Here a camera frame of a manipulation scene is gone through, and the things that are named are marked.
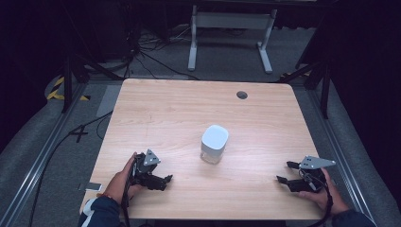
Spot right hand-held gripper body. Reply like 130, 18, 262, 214
287, 154, 337, 194

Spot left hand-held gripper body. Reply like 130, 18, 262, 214
131, 148, 164, 187

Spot person's right hand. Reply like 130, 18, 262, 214
298, 167, 350, 217

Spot person's left hand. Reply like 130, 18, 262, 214
105, 151, 144, 206

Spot small grey floor label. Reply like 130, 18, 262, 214
77, 182, 104, 193

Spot clear jar with white lid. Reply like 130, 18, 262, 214
200, 124, 230, 166

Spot black cross tape mark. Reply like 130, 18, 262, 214
69, 125, 90, 144

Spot black metal stand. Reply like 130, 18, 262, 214
278, 60, 333, 120
61, 51, 125, 114

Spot grey floor plate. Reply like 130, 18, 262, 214
96, 83, 123, 118

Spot yellow and black floor tape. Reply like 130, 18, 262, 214
46, 77, 92, 102

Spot right hand-held gripper cable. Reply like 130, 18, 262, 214
298, 169, 335, 227

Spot hand-held gripper cable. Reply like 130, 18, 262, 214
120, 157, 138, 227
298, 169, 335, 227

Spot left hand-held gripper cable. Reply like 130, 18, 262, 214
120, 157, 138, 227

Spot black floor cable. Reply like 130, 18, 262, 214
27, 110, 113, 227

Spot bundle of black cables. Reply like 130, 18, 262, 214
124, 23, 202, 81

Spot white metal desk frame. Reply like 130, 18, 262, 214
187, 4, 279, 76

